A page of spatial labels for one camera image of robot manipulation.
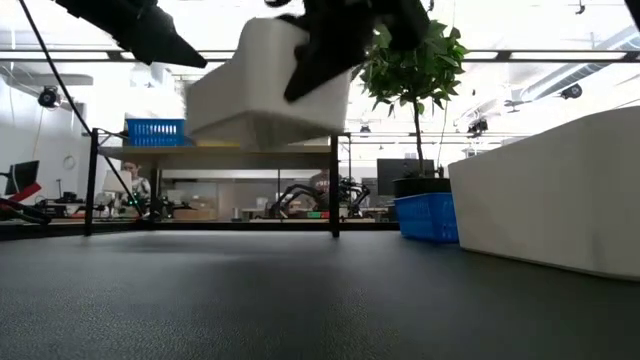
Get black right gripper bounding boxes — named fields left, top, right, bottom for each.
left=277, top=0, right=431, bottom=104

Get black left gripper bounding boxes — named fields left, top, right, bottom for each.
left=54, top=0, right=209, bottom=69

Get blue plastic mesh basket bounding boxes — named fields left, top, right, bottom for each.
left=393, top=192, right=460, bottom=245
left=125, top=117, right=187, bottom=148

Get white plastic bin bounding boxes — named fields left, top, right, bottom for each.
left=447, top=106, right=640, bottom=282
left=184, top=17, right=352, bottom=150

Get green potted plant black pot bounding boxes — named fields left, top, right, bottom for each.
left=357, top=19, right=470, bottom=199

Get person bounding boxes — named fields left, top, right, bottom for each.
left=307, top=169, right=332, bottom=211
left=119, top=160, right=152, bottom=211

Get black monitor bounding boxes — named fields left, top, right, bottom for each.
left=376, top=158, right=436, bottom=196
left=3, top=159, right=41, bottom=197

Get brown cardboard box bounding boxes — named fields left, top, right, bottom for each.
left=172, top=199, right=219, bottom=222

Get red angled bar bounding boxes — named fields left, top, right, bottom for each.
left=0, top=182, right=44, bottom=211

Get black table mat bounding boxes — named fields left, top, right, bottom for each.
left=0, top=227, right=640, bottom=360

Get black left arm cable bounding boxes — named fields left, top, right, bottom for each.
left=17, top=0, right=149, bottom=219

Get wooden shelf with black frame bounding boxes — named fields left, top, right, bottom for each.
left=83, top=127, right=341, bottom=239

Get black aluminium rig frame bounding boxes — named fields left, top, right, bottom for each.
left=0, top=219, right=401, bottom=241

